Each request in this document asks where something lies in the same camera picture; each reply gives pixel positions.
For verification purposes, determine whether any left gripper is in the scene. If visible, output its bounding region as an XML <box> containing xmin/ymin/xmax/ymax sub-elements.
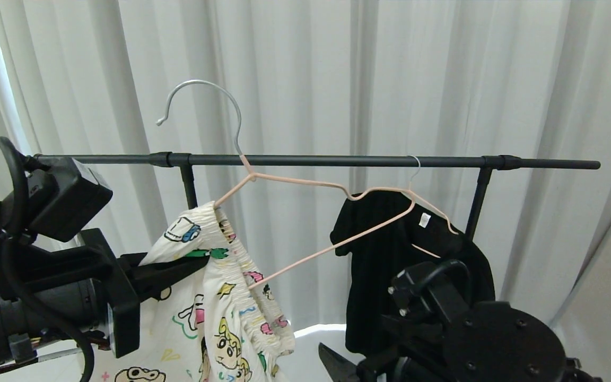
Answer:
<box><xmin>0</xmin><ymin>228</ymin><xmax>141</xmax><ymax>367</ymax></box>

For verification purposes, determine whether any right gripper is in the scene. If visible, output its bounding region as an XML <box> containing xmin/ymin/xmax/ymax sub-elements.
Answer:
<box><xmin>319</xmin><ymin>344</ymin><xmax>412</xmax><ymax>382</ymax></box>

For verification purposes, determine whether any cream printed garment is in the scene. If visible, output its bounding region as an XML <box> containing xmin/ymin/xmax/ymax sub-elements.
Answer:
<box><xmin>93</xmin><ymin>202</ymin><xmax>295</xmax><ymax>382</ymax></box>

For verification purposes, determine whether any black garment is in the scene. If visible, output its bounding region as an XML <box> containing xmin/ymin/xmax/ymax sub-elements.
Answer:
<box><xmin>330</xmin><ymin>190</ymin><xmax>496</xmax><ymax>357</ymax></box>

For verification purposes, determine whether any pink clothes hanger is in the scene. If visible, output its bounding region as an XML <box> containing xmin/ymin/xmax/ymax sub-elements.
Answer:
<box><xmin>366</xmin><ymin>155</ymin><xmax>460</xmax><ymax>259</ymax></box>
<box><xmin>156</xmin><ymin>80</ymin><xmax>416</xmax><ymax>290</ymax></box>

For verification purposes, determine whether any black clothes rack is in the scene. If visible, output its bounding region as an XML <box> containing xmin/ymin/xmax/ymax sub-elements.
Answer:
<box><xmin>34</xmin><ymin>153</ymin><xmax>601</xmax><ymax>242</ymax></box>

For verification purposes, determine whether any white curtain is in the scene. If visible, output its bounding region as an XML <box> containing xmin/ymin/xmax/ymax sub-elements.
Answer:
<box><xmin>0</xmin><ymin>0</ymin><xmax>611</xmax><ymax>382</ymax></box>

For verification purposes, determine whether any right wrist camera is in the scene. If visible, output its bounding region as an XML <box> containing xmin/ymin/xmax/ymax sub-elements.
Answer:
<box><xmin>388</xmin><ymin>263</ymin><xmax>473</xmax><ymax>340</ymax></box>

